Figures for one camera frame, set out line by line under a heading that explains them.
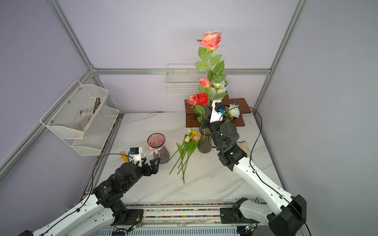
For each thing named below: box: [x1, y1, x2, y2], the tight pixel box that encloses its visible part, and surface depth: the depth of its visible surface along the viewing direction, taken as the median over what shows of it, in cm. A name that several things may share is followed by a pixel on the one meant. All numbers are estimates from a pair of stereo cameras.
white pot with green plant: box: [210, 79, 229, 101], surface depth 84 cm
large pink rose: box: [194, 30, 227, 107], surface depth 53 cm
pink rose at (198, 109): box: [186, 94, 205, 123], surface depth 81 cm
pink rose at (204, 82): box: [198, 77, 211, 93], surface depth 79 cm
